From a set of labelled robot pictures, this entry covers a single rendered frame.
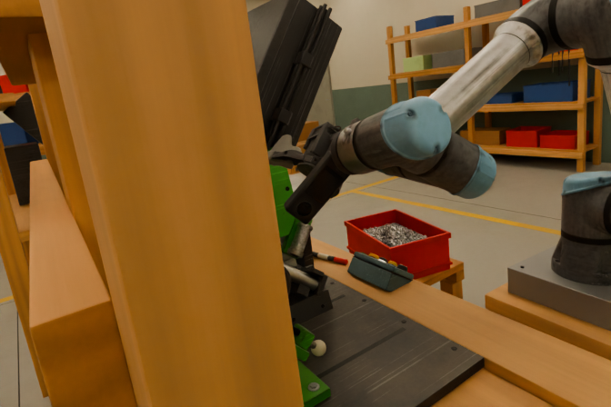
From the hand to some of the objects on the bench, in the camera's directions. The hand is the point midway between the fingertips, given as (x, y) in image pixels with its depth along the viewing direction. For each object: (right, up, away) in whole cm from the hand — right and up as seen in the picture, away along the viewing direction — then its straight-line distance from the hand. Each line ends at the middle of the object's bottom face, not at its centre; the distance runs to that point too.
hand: (287, 181), depth 79 cm
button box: (+23, -28, +30) cm, 47 cm away
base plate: (-12, -31, +30) cm, 45 cm away
